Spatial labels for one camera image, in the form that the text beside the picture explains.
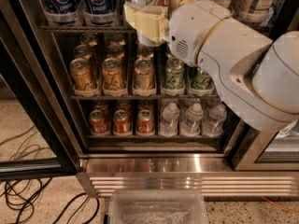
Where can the middle wire shelf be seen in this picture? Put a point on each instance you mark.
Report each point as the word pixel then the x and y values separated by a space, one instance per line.
pixel 138 97

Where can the green can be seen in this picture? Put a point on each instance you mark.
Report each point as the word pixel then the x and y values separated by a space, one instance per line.
pixel 173 74
pixel 200 79

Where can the steel fridge base grille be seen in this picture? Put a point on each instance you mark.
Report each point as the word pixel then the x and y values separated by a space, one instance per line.
pixel 212 176

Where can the top wire shelf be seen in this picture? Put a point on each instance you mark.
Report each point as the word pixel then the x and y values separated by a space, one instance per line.
pixel 112 29

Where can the orange can front middle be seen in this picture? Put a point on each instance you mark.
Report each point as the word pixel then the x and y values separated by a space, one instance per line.
pixel 121 122

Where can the wire shelf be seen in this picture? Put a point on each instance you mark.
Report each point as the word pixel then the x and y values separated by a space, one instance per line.
pixel 112 29
pixel 138 97
pixel 154 138

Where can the clear plastic bin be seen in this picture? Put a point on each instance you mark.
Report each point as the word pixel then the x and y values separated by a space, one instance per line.
pixel 157 206

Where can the orange can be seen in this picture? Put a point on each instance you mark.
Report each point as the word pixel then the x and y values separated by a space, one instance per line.
pixel 98 122
pixel 121 122
pixel 144 122

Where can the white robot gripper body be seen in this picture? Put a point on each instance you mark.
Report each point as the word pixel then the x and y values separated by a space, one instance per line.
pixel 193 32

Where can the gold can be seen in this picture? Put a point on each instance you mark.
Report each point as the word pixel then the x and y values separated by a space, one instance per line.
pixel 82 74
pixel 144 74
pixel 112 73

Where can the gold can front left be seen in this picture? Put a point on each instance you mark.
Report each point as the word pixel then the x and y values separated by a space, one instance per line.
pixel 82 74

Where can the bottom wire shelf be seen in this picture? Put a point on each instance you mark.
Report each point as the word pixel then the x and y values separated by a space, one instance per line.
pixel 154 138

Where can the green can front left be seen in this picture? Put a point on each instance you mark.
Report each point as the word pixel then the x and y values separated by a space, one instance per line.
pixel 173 74

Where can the open fridge glass door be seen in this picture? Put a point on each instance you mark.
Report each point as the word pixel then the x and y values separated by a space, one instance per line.
pixel 33 69

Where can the gold can front middle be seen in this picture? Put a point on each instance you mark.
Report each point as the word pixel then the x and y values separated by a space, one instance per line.
pixel 112 73

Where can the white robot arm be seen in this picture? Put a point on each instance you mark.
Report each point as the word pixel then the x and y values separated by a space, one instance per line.
pixel 257 77

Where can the green can front right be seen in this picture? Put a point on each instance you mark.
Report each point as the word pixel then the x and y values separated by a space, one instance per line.
pixel 200 79

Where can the orange can front right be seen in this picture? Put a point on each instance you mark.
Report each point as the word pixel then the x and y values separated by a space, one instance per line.
pixel 144 122

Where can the gold can front right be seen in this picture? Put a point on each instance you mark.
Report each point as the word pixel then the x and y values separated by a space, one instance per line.
pixel 144 74

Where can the orange can front left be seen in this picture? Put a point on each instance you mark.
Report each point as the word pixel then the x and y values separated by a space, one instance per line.
pixel 98 122

